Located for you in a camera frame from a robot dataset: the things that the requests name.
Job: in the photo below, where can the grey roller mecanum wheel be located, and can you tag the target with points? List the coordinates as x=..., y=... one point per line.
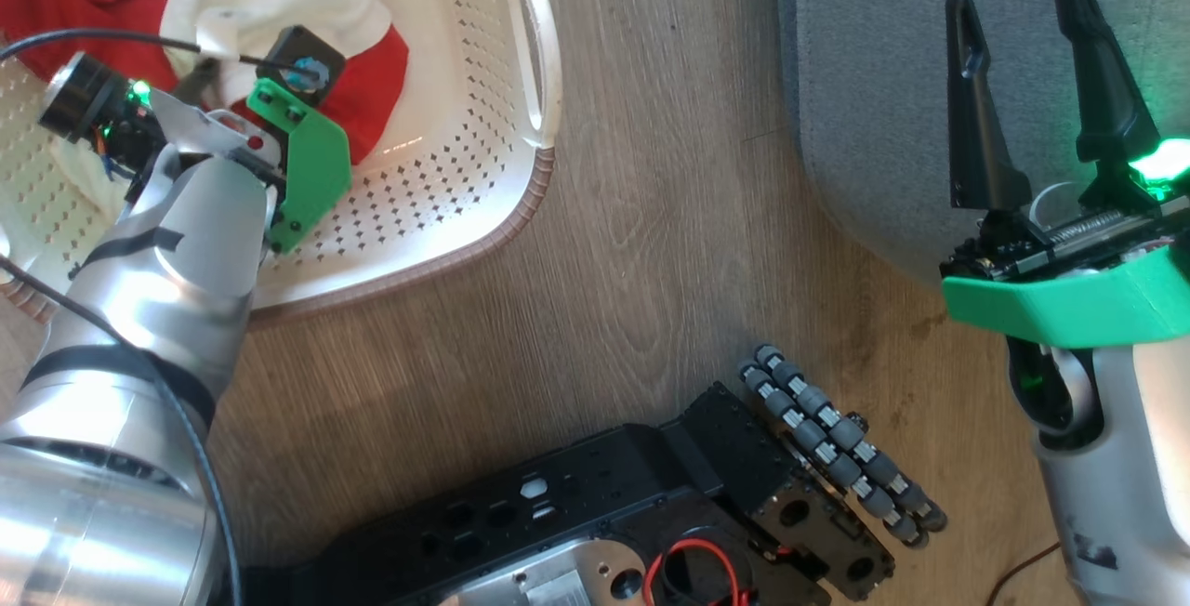
x=837, y=443

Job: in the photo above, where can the white plastic laundry basket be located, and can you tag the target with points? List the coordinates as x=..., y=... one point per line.
x=446, y=123

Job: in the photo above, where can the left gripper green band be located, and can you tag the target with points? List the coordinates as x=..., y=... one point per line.
x=316, y=169

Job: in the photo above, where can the grey fabric sofa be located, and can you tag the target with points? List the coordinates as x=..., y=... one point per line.
x=883, y=76

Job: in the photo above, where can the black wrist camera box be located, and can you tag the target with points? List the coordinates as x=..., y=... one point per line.
x=288, y=46

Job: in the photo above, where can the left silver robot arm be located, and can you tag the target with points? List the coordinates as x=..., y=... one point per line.
x=121, y=355

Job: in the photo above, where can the black robot base chassis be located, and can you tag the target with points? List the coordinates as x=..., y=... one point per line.
x=595, y=485

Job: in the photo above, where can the red and white garment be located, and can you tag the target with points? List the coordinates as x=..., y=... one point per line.
x=84, y=6

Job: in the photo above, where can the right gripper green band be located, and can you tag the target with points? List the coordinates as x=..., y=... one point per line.
x=1069, y=304

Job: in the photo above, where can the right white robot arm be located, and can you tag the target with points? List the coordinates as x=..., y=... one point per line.
x=1134, y=476

